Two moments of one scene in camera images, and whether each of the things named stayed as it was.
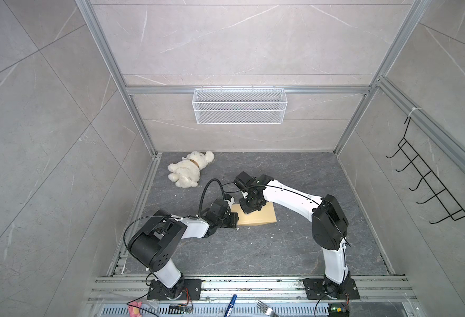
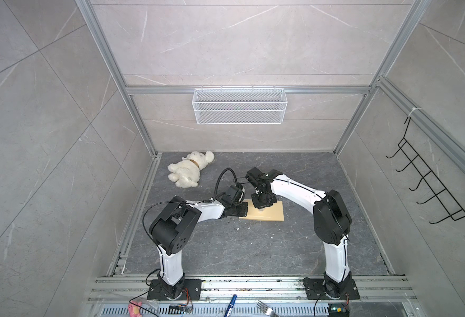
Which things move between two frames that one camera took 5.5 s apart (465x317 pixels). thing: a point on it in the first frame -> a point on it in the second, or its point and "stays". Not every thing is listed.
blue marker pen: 228,311 stays
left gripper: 235,218 -> 245,208
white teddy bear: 185,172 stays
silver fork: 266,309 stays
